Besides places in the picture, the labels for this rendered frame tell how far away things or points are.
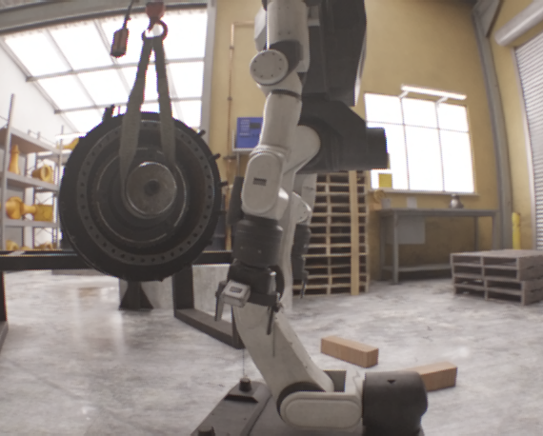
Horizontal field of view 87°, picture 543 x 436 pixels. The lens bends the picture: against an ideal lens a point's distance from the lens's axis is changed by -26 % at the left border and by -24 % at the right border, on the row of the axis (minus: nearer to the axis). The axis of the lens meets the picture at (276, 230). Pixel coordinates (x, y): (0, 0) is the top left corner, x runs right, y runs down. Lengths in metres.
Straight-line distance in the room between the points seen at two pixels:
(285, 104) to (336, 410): 0.70
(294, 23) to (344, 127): 0.28
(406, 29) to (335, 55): 6.60
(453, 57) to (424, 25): 0.87
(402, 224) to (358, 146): 4.60
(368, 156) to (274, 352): 0.53
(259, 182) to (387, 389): 0.59
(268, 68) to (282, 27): 0.12
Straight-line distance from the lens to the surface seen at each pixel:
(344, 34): 0.96
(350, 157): 0.89
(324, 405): 0.91
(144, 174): 0.97
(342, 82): 0.91
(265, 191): 0.66
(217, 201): 1.15
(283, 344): 0.92
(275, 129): 0.70
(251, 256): 0.68
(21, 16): 8.55
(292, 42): 0.75
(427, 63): 7.30
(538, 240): 6.78
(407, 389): 0.96
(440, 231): 6.51
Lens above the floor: 0.72
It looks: 1 degrees up
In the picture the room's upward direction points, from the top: 1 degrees counter-clockwise
